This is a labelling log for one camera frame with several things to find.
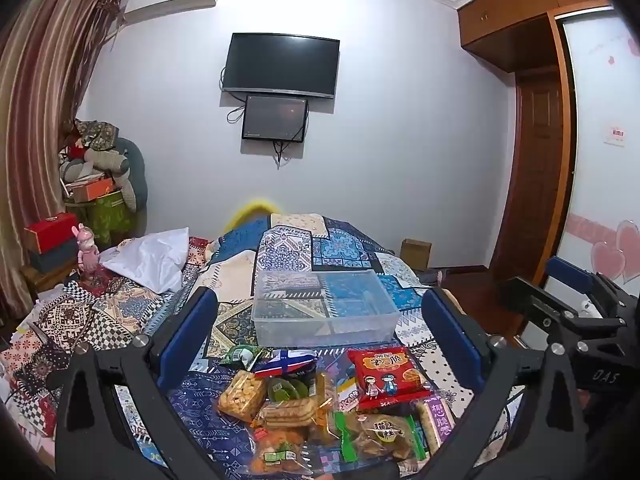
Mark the green kiwi snack pack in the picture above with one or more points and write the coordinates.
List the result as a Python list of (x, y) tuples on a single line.
[(284, 389)]

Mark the wooden door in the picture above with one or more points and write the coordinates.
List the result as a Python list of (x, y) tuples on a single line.
[(534, 176)]

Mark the green box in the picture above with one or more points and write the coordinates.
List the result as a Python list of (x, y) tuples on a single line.
[(108, 217)]

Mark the grey box under red box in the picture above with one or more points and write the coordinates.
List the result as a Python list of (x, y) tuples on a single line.
[(55, 257)]

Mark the large wall television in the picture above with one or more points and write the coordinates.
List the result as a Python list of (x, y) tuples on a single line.
[(262, 62)]

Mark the orange snack pack bottom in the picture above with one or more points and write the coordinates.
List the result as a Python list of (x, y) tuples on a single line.
[(279, 451)]

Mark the striped red curtain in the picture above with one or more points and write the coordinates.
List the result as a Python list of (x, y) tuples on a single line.
[(48, 53)]

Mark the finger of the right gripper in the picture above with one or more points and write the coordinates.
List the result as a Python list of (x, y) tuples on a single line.
[(539, 307), (569, 274)]

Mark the pink rabbit toy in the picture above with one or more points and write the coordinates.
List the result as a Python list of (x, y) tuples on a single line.
[(88, 253)]

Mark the green small snack packet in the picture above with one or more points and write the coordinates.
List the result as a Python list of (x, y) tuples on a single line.
[(242, 357)]

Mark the purple roll snack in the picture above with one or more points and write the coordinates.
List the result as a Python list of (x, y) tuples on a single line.
[(436, 421)]

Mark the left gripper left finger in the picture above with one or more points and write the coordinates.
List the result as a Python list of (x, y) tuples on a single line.
[(93, 439)]

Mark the orange box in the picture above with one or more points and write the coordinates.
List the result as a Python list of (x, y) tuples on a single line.
[(87, 192)]

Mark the clear plastic storage bin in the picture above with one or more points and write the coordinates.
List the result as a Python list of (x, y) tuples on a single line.
[(322, 309)]

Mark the cardboard box on floor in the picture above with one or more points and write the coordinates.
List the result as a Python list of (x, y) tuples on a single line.
[(416, 254)]

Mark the wooden wardrobe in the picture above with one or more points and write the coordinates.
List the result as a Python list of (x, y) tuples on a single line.
[(525, 36)]

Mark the pile of clothes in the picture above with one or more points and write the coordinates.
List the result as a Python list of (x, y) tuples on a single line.
[(88, 153)]

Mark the sandwich biscuit pack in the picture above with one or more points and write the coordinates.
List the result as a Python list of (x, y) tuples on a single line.
[(288, 414)]

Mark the patchwork bed quilt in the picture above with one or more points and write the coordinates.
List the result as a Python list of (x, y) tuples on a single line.
[(108, 309)]

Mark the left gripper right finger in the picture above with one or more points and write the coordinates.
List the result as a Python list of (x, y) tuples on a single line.
[(547, 439)]

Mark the blue white red snack bag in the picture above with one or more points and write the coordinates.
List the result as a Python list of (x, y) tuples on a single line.
[(285, 363)]

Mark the orange fried cracker snack bag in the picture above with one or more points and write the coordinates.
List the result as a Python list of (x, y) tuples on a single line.
[(243, 397)]

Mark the red instant noodle snack bag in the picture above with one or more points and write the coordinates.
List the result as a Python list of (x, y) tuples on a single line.
[(386, 377)]

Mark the small wall monitor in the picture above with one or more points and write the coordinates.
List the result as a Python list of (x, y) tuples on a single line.
[(274, 118)]

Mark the green edged pastry bag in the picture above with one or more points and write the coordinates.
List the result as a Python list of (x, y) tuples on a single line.
[(366, 436)]

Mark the white pillow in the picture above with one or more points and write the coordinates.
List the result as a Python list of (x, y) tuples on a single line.
[(154, 261)]

